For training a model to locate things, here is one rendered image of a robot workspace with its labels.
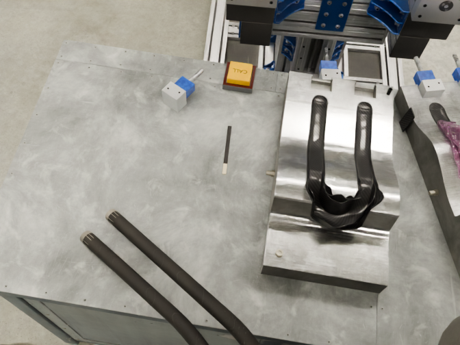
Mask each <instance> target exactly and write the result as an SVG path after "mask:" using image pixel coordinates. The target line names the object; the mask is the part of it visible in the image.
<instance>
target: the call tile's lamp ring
mask: <svg viewBox="0 0 460 345"><path fill-rule="evenodd" d="M229 65H230V62H227V67H226V71H225V78H224V81H223V85H227V86H236V87H241V88H249V89H253V81H254V77H255V69H256V66H253V74H252V78H251V85H250V86H243V85H237V84H229V83H226V80H227V74H228V70H229Z"/></svg>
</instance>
